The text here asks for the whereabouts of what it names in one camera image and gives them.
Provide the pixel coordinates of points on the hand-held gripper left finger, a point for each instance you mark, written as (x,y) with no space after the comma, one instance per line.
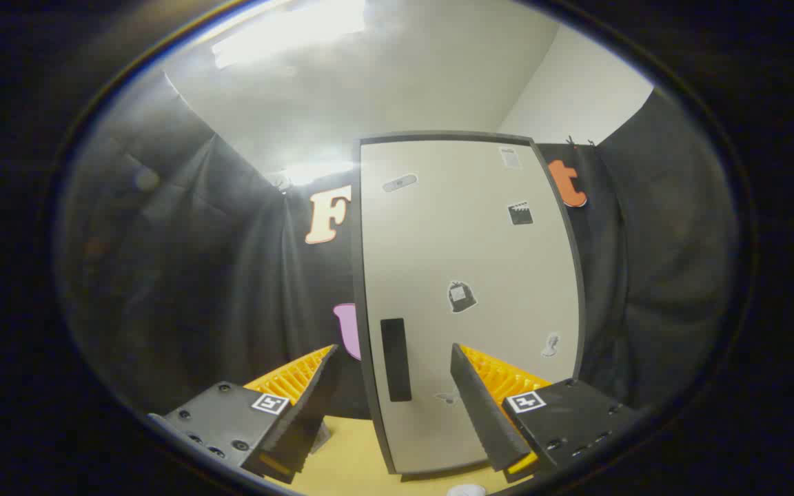
(314,406)

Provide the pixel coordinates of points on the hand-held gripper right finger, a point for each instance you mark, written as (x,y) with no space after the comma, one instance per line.
(483,413)

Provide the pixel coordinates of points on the white shoe cabinet door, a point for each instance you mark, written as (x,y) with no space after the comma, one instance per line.
(466,248)

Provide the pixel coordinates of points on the black backdrop cloth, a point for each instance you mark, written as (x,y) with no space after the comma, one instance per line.
(197,275)

